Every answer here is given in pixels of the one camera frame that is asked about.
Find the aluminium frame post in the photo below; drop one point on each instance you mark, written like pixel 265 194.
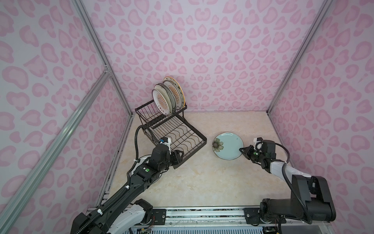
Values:
pixel 88 25
pixel 315 26

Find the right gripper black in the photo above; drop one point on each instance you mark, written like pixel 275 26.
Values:
pixel 248 153

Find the aluminium frame diagonal beam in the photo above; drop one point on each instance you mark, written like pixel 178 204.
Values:
pixel 21 198

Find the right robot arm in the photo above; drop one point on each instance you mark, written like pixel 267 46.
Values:
pixel 310 198

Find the light green flower plate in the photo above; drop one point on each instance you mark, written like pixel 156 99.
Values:
pixel 227 146

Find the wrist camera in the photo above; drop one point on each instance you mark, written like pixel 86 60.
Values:
pixel 258 142
pixel 166 141

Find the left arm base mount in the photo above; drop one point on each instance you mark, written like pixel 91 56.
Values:
pixel 154 217

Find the black wire dish rack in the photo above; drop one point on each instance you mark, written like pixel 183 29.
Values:
pixel 184 137

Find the white plate brown rim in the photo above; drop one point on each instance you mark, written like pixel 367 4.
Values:
pixel 164 99

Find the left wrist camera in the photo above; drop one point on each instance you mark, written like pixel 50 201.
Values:
pixel 166 141

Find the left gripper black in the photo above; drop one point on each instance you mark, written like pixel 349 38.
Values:
pixel 177 158

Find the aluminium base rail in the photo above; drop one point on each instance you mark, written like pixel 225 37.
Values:
pixel 223 220

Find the aluminium frame post right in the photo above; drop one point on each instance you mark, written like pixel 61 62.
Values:
pixel 315 26

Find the white plate dark blue rim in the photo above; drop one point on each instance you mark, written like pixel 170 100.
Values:
pixel 169 97

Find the cream star cartoon plate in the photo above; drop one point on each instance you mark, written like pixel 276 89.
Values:
pixel 179 88

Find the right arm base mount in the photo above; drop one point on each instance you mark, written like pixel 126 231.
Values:
pixel 252 217

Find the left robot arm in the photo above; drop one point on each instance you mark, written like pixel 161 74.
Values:
pixel 123 210

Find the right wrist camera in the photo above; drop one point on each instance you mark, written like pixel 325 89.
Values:
pixel 258 142

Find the aluminium frame post left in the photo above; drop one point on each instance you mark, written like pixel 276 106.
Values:
pixel 88 25

